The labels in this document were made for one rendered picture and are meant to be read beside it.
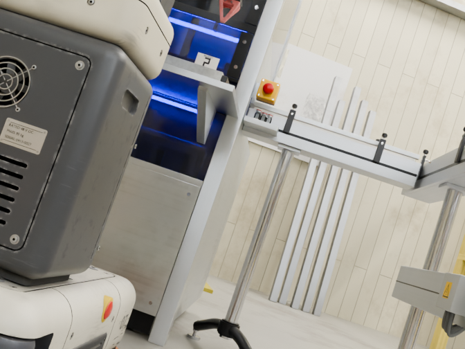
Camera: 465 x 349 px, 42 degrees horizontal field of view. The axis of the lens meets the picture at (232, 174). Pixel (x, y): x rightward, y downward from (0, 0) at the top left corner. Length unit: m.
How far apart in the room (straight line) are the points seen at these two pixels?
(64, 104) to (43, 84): 0.05
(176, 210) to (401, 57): 4.62
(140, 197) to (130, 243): 0.17
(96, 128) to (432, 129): 5.73
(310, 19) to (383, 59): 0.84
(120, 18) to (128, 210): 1.32
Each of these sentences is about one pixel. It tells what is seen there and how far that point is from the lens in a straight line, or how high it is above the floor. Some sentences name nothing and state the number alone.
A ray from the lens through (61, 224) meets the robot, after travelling 0.98.
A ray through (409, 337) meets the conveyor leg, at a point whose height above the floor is 0.33.
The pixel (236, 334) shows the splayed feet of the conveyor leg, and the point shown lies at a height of 0.11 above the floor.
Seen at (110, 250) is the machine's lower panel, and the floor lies 0.26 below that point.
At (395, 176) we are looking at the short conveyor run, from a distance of 2.36.
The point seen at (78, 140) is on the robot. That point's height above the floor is 0.52.
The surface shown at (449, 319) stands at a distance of 1.57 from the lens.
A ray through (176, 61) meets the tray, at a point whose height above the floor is 0.90.
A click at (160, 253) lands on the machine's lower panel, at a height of 0.31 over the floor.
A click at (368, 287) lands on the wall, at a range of 6.29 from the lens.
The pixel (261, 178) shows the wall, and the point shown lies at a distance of 5.91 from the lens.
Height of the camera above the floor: 0.47
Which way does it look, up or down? 5 degrees up
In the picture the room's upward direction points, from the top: 19 degrees clockwise
